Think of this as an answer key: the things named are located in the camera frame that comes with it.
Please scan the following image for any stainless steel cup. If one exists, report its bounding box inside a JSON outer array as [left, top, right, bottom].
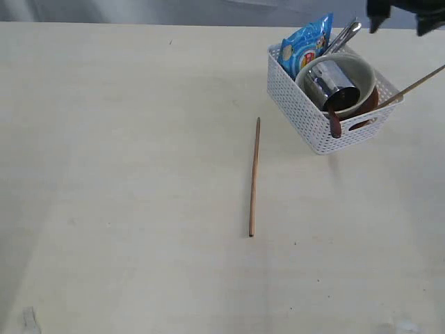
[[303, 60, 361, 111]]

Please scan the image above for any dark red wooden spoon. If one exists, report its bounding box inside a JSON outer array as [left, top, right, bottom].
[[328, 107, 342, 138]]

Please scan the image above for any metal cutlery handle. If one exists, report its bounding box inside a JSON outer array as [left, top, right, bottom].
[[322, 17, 357, 55], [327, 22, 362, 55]]

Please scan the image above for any wooden chopstick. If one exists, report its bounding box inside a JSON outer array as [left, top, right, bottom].
[[373, 65, 445, 111], [248, 117, 261, 237]]

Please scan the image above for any blue snack packet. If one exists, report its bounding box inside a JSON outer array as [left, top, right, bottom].
[[277, 13, 333, 80]]

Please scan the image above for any grey ceramic bowl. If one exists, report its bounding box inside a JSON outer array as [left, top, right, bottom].
[[296, 53, 376, 119]]

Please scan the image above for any brown wooden plate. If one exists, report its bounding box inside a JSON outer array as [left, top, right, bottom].
[[341, 86, 379, 131]]

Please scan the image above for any white perforated plastic basket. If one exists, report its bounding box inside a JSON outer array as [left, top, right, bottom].
[[267, 43, 403, 155]]

